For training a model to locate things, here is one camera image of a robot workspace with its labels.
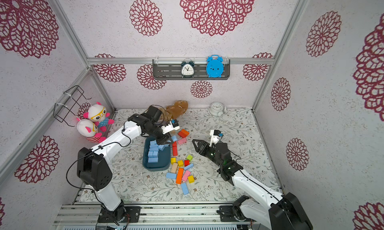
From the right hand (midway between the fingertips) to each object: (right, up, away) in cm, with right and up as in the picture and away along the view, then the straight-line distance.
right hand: (193, 141), depth 77 cm
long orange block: (-8, -21, +9) cm, 24 cm away
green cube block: (-2, -12, +15) cm, 19 cm away
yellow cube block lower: (-8, -15, +13) cm, 21 cm away
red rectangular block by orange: (-8, +1, +25) cm, 26 cm away
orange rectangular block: (-6, +4, +27) cm, 28 cm away
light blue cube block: (-11, +1, +4) cm, 11 cm away
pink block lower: (-4, -21, +9) cm, 23 cm away
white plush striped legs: (-59, +6, +7) cm, 59 cm away
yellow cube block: (-12, -13, +13) cm, 22 cm away
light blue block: (-13, -21, +9) cm, 26 cm away
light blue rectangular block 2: (-25, -14, +14) cm, 32 cm away
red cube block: (-4, -15, +13) cm, 20 cm away
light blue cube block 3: (-20, -6, +18) cm, 28 cm away
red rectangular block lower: (-12, -9, +19) cm, 25 cm away
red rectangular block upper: (-12, -5, +20) cm, 24 cm away
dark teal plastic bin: (-18, -12, +15) cm, 26 cm away
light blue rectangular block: (-25, -7, +19) cm, 32 cm away
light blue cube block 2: (-26, -4, +20) cm, 33 cm away
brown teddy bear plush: (-12, +19, +31) cm, 38 cm away
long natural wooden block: (-11, -17, +11) cm, 23 cm away
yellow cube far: (-1, -22, +7) cm, 23 cm away
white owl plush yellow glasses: (-60, +15, +15) cm, 64 cm away
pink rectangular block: (-7, -3, +23) cm, 24 cm away
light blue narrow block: (-3, -17, +11) cm, 20 cm away
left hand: (-13, 0, +6) cm, 14 cm away
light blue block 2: (-5, -27, +4) cm, 27 cm away
